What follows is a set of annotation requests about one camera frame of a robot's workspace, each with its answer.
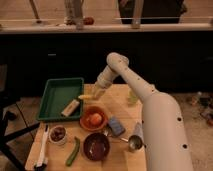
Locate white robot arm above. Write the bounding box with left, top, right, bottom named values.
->
left=92, top=52, right=194, bottom=171

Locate beige block in tray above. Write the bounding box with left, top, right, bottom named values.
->
left=61, top=99, right=80, bottom=117

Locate green plastic tray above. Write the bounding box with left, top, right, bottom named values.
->
left=37, top=77, right=84, bottom=122

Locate orange bowl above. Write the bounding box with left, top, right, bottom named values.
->
left=80, top=106, right=108, bottom=132

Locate orange fruit in bowl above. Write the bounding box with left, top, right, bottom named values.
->
left=89, top=113, right=102, bottom=126

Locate blue sponge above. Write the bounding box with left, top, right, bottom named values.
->
left=108, top=117, right=125, bottom=136

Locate dark brown bowl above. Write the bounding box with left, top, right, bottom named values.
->
left=83, top=133, right=110, bottom=161

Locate white cup with food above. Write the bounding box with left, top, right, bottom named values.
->
left=49, top=125, right=67, bottom=146

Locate red object on counter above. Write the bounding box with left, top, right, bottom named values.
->
left=83, top=17, right=94, bottom=25

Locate green cucumber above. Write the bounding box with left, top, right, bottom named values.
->
left=65, top=137, right=80, bottom=167

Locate black chair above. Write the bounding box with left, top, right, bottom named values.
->
left=0, top=89, right=40, bottom=171

